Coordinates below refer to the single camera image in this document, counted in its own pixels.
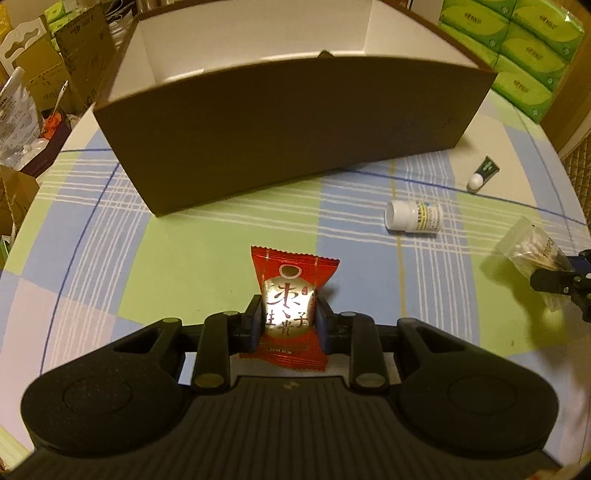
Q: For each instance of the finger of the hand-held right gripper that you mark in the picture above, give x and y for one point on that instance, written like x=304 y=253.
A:
x=551 y=280
x=581 y=262

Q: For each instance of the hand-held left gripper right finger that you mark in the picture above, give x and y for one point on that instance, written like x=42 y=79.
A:
x=323 y=325

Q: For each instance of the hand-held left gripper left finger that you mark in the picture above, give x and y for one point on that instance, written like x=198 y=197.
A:
x=252 y=323

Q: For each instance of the clear bag of cotton swabs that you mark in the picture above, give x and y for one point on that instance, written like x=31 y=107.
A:
x=517 y=244

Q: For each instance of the red candy packet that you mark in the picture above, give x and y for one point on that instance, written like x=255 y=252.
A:
x=288 y=277

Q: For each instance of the desktop with checked cloth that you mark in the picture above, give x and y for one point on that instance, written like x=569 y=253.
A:
x=184 y=258

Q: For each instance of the quilted brown cushion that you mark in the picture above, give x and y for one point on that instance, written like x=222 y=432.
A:
x=577 y=170

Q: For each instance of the dark green tube white cap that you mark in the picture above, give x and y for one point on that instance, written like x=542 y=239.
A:
x=487 y=167

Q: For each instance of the white pill bottle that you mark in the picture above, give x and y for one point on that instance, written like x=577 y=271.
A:
x=408 y=217

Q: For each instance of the stack of green tissue packs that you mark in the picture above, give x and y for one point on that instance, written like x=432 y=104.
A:
x=531 y=46

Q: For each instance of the open tan cardboard box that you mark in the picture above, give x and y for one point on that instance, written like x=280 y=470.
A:
x=16 y=203

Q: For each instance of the dark maroon box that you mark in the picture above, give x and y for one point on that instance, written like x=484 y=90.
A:
x=46 y=152

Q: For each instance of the small orange item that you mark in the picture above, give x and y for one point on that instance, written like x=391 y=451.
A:
x=53 y=125

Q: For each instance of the crumpled clear plastic bag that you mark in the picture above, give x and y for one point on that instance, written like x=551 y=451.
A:
x=16 y=120

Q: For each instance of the plain brown cardboard box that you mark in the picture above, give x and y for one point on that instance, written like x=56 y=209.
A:
x=87 y=50

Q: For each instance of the brown box white hang tab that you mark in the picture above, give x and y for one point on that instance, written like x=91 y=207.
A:
x=32 y=60

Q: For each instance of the small green box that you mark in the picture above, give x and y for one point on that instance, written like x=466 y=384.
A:
x=54 y=11

